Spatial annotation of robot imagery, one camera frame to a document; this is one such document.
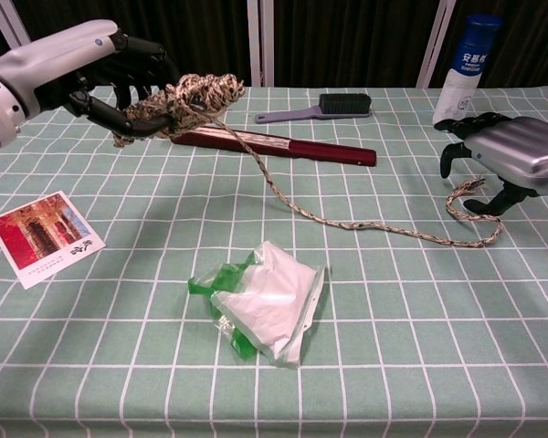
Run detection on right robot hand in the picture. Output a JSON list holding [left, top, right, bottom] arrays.
[[433, 111, 548, 218]]

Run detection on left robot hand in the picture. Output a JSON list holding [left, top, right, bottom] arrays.
[[0, 18, 182, 140]]

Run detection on braided beige rope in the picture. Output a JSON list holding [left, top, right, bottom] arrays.
[[112, 72, 506, 250]]

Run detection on white spray bottle blue cap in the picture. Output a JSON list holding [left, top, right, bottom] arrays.
[[431, 13, 503, 127]]

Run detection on red photo postcard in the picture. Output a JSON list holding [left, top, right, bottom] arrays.
[[0, 191, 107, 290]]

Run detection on purple brush black bristles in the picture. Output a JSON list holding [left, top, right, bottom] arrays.
[[254, 92, 374, 125]]

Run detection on black curtain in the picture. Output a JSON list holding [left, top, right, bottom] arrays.
[[0, 0, 548, 89]]

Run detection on dark red folded fan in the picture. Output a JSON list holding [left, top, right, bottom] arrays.
[[170, 127, 378, 169]]

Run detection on plastic bag white green contents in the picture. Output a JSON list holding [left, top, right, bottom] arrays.
[[187, 240, 327, 370]]

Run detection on green checked tablecloth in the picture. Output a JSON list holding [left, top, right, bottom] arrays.
[[0, 81, 548, 438]]

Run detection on white slanted frame bar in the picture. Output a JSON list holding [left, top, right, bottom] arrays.
[[0, 0, 52, 86], [415, 0, 458, 89]]

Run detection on white upright frame post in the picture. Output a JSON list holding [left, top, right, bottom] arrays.
[[247, 0, 276, 88]]

